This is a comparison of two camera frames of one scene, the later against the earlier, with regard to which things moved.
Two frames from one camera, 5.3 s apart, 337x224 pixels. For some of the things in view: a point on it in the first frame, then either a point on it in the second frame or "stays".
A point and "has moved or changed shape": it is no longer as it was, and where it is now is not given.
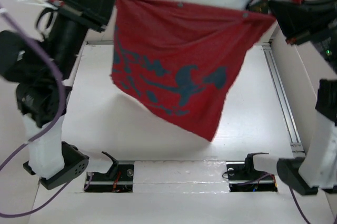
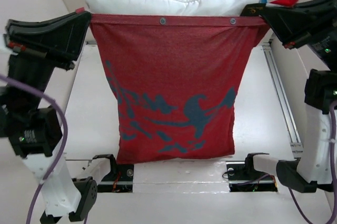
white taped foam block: [206, 176] stays
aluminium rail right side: [297, 146] stays
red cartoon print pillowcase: [183, 62] has moved or changed shape
